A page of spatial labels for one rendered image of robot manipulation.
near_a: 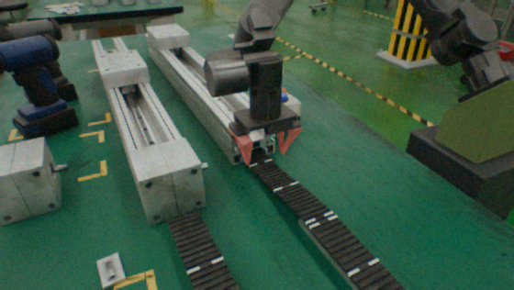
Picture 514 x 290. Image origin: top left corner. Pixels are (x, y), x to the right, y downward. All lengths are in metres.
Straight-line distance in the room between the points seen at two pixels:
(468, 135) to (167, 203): 0.62
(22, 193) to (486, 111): 0.85
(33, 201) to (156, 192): 0.22
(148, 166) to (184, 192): 0.07
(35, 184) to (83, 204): 0.09
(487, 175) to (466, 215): 0.15
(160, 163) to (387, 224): 0.39
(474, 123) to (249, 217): 0.50
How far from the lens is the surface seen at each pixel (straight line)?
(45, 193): 0.66
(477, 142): 0.81
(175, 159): 0.55
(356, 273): 0.48
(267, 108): 0.56
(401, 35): 3.91
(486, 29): 0.84
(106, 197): 0.67
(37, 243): 0.63
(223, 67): 0.52
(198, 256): 0.48
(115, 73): 0.88
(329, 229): 0.52
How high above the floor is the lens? 1.19
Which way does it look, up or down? 33 degrees down
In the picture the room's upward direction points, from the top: straight up
